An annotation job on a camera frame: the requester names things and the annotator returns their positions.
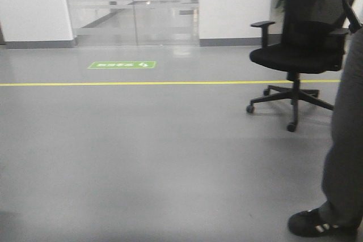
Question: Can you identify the green floor sign sticker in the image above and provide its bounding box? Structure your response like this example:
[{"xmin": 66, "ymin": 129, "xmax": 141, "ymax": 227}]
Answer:
[{"xmin": 88, "ymin": 61, "xmax": 157, "ymax": 69}]

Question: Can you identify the glass double door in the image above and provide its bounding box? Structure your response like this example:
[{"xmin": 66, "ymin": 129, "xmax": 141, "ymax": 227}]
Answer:
[{"xmin": 67, "ymin": 0, "xmax": 199, "ymax": 46}]

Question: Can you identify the black office chair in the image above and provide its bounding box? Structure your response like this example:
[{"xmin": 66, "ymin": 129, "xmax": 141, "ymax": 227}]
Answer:
[{"xmin": 246, "ymin": 0, "xmax": 354, "ymax": 132}]

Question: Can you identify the grey trousered person leg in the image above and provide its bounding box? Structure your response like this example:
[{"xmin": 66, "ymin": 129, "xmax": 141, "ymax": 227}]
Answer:
[{"xmin": 319, "ymin": 30, "xmax": 362, "ymax": 227}]

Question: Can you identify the black white-striped sneaker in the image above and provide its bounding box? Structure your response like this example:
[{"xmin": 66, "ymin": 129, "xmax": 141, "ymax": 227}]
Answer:
[{"xmin": 287, "ymin": 208, "xmax": 359, "ymax": 237}]

